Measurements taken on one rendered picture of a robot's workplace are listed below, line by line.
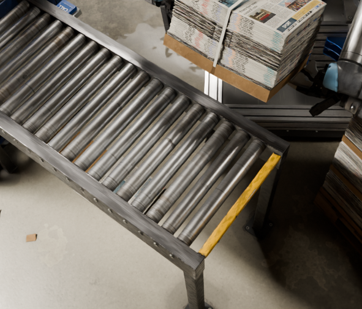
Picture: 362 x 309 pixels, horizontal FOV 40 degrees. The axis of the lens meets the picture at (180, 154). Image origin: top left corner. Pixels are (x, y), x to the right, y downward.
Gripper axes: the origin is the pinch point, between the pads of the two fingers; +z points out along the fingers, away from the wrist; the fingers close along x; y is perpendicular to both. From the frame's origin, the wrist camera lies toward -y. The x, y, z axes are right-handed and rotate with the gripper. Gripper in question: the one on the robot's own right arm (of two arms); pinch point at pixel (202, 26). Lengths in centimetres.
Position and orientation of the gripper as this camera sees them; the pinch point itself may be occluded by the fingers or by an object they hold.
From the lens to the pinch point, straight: 180.1
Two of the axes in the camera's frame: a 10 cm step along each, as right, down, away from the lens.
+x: 5.9, -4.8, 6.5
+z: 7.9, 5.2, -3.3
